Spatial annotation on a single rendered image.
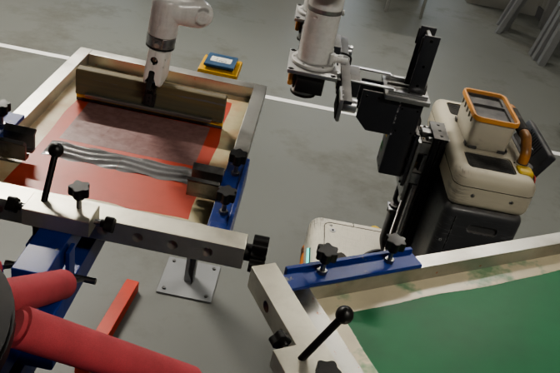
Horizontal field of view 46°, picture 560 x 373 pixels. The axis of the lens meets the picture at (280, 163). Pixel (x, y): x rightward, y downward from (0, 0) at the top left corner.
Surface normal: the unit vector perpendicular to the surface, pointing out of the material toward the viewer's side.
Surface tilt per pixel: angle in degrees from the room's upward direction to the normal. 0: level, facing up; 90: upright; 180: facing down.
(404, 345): 0
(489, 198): 90
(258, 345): 0
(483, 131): 92
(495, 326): 0
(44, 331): 56
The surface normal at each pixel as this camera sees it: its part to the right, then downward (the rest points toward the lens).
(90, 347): 0.77, -0.13
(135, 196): 0.18, -0.84
